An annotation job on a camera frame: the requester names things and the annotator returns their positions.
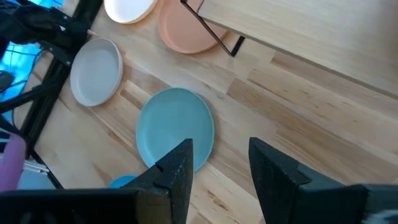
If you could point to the light grey plate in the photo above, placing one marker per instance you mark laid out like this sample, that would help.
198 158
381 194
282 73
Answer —
93 74

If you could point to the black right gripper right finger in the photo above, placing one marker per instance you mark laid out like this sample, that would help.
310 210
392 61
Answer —
295 199

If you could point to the peach plate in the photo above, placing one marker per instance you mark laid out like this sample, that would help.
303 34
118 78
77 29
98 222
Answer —
180 31

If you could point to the black aluminium frame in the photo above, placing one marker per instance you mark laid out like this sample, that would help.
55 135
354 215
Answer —
46 93

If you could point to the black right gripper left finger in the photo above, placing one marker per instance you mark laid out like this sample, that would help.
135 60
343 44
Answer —
93 207

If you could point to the cream white plate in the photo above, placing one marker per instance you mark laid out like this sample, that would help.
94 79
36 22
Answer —
130 9

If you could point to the teal plate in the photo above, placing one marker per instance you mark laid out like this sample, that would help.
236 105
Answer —
174 124

